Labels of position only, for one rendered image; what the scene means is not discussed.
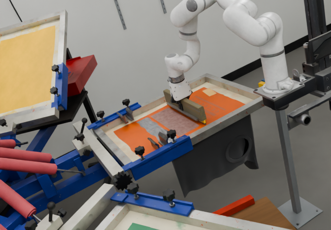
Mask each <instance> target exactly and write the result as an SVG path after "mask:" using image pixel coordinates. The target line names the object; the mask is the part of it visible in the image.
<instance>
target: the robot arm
mask: <svg viewBox="0 0 331 230"><path fill-rule="evenodd" d="M215 2H217V3H218V5H219V6H220V7H221V8H222V9H224V10H225V11H224V13H223V21H224V23H225V25H226V27H227V28H228V29H229V30H230V31H232V32H233V33H234V34H236V35H237V36H239V37H240V38H242V39H243V40H245V41H246V42H248V43H249V44H251V45H253V46H259V50H260V57H261V62H262V67H263V72H264V78H265V84H264V85H263V91H264V92H265V93H268V94H280V93H284V92H287V91H289V90H291V89H292V87H293V86H294V83H293V81H292V80H290V78H289V76H288V69H287V63H286V57H285V50H284V42H283V23H282V20H281V18H280V16H279V15H278V14H276V13H274V12H267V13H264V14H262V15H261V16H260V17H258V18H257V19H254V18H255V17H256V15H257V13H258V8H257V6H256V5H255V4H254V3H253V2H252V1H251V0H182V1H181V2H180V3H179V4H178V5H177V6H176V7H175V8H174V9H173V10H172V12H171V15H170V20H171V22H172V24H173V25H174V26H175V27H178V28H179V29H178V36H179V38H180V39H182V40H185V41H187V50H186V52H185V53H184V54H183V55H182V56H179V55H178V54H176V53H172V54H169V55H167V56H166V57H165V64H166V68H167V71H168V75H169V79H168V80H167V81H168V82H169V88H170V94H171V100H170V102H171V103H176V104H178V107H179V109H180V110H182V111H183V106H182V104H181V101H180V100H181V99H183V98H187V99H189V97H190V95H191V94H192V93H193V92H192V91H191V88H190V85H189V83H188V80H187V78H186V77H185V76H184V72H187V71H188V70H189V69H190V68H192V66H193V65H194V64H196V63H197V62H198V60H199V57H200V41H199V38H198V37H197V28H198V15H199V14H200V13H201V12H203V11H204V10H206V9H208V8H209V7H210V6H212V5H213V4H214V3H215Z"/></svg>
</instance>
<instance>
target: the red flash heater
mask: <svg viewBox="0 0 331 230"><path fill-rule="evenodd" d="M97 64H98V63H97V61H96V59H95V56H94V55H90V56H86V57H82V58H81V57H76V58H72V59H69V60H66V67H67V68H68V73H69V72H70V73H69V74H68V86H67V97H70V96H73V95H77V94H80V93H81V91H82V90H83V88H84V86H85V85H86V83H87V81H88V80H89V78H90V76H91V75H92V73H93V71H94V69H95V68H96V66H97Z"/></svg>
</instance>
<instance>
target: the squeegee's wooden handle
mask: <svg viewBox="0 0 331 230"><path fill-rule="evenodd" d="M163 93H164V96H165V99H166V102H169V103H171V102H170V100H171V94H170V90H168V89H165V90H164V91H163ZM180 101H181V104H182V106H183V110H184V111H186V112H188V113H190V114H191V115H193V116H195V117H197V118H198V119H199V120H200V121H204V120H206V119H207V118H206V114H205V110H204V107H203V106H202V105H199V104H197V103H195V102H193V101H191V100H189V99H187V98H183V99H181V100H180ZM171 104H173V105H175V106H177V107H178V104H176V103H171Z"/></svg>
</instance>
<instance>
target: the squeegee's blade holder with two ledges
mask: <svg viewBox="0 0 331 230"><path fill-rule="evenodd" d="M167 105H169V106H171V107H172V108H174V109H176V110H178V111H179V112H181V113H183V114H185V115H187V116H188V117H190V118H192V119H194V120H195V121H198V120H199V119H198V118H197V117H195V116H193V115H191V114H190V113H188V112H186V111H184V110H183V111H182V110H180V109H179V107H177V106H175V105H173V104H171V103H169V102H167Z"/></svg>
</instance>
